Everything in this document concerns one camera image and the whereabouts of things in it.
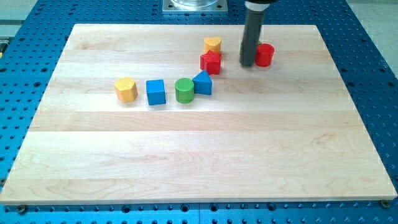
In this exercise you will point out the blue triangle block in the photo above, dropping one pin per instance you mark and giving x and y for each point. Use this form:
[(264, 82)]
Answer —
[(203, 83)]

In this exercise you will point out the green cylinder block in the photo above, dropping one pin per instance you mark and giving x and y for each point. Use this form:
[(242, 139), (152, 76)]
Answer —
[(184, 90)]

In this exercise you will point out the blue cube block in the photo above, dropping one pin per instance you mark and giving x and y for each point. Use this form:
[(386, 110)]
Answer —
[(155, 92)]

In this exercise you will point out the red star block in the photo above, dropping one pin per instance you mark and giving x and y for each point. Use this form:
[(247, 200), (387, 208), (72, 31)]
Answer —
[(211, 62)]

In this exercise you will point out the wooden board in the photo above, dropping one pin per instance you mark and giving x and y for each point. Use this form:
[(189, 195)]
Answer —
[(288, 132)]

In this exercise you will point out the yellow heart block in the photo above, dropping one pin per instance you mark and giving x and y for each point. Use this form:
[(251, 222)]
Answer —
[(212, 43)]

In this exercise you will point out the yellow hexagon block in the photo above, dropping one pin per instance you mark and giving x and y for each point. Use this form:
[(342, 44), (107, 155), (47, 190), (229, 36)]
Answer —
[(126, 89)]

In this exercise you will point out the green block behind tool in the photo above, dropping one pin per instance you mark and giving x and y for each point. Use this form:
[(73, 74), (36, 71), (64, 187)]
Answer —
[(259, 42)]

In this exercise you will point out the red cylinder block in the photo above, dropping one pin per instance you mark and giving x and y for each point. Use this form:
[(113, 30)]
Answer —
[(264, 55)]

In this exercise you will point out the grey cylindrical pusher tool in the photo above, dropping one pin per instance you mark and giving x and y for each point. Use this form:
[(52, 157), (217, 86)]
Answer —
[(252, 30)]

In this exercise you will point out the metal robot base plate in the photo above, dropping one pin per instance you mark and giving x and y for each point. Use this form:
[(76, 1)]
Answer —
[(190, 6)]

